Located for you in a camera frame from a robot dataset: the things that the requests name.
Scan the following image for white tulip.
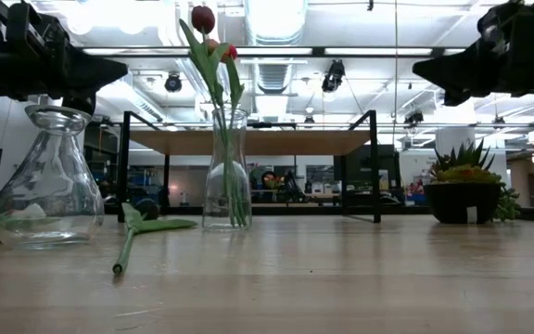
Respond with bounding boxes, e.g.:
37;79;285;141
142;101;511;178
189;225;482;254
9;202;48;220

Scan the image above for black ceiling spotlight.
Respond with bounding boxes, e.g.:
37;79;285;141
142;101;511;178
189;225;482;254
320;58;347;94
403;109;426;126
163;71;184;94

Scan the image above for silver ventilation duct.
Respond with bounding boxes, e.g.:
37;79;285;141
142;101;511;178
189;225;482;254
242;0;310;94

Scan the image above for tall narrow glass vase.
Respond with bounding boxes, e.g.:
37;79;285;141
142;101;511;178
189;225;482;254
201;105;254;232

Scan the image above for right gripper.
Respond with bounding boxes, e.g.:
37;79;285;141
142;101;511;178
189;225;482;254
412;27;534;108

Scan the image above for succulent plant black bowl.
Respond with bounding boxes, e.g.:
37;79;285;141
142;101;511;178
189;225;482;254
423;137;523;225

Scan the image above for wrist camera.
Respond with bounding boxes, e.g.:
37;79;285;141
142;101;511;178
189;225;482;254
6;3;70;53
477;0;526;45

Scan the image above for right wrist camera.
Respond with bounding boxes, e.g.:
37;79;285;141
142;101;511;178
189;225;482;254
477;0;526;45

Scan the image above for yellow orange tulip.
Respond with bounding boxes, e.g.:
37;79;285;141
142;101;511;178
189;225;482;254
218;44;252;228

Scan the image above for maroon tulip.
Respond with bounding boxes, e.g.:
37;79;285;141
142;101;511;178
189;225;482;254
190;5;234;228

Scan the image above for wooden shelf black legs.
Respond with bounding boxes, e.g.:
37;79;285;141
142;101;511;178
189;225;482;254
116;109;384;225

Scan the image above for black overhead crossbar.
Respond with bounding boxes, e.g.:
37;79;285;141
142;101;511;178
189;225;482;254
74;45;465;58

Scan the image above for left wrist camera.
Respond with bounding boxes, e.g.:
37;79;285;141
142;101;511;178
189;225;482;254
6;3;70;53

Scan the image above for pink tulip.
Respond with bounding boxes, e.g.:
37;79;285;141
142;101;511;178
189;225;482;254
178;18;246;228

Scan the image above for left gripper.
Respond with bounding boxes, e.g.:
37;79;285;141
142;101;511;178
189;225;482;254
0;44;129;116

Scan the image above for dark purple tulip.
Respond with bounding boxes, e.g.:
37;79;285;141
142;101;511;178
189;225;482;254
111;198;198;276

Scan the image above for wide conical glass vase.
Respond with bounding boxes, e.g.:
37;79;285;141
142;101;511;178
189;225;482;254
0;104;106;251

